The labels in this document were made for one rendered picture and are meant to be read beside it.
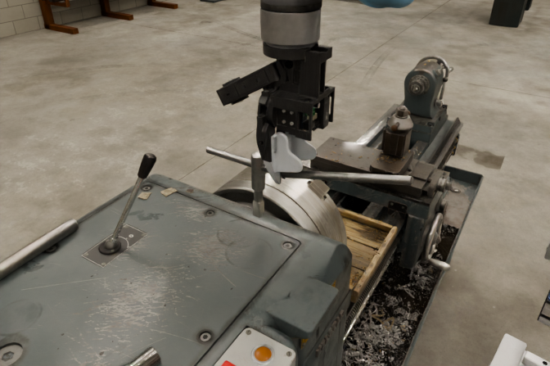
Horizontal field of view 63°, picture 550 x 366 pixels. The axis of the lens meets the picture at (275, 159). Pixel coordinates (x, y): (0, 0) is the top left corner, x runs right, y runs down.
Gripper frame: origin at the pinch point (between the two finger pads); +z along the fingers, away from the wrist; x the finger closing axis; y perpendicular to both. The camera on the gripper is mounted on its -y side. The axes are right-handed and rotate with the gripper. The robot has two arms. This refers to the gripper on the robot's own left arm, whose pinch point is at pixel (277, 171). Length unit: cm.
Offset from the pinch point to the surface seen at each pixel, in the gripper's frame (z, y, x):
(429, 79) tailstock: 26, -6, 132
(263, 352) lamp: 12.0, 10.1, -20.2
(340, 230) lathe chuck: 24.5, 3.1, 21.1
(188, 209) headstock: 12.1, -17.4, -1.8
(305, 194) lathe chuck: 16.0, -4.0, 18.2
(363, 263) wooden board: 49, 3, 41
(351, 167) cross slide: 41, -15, 73
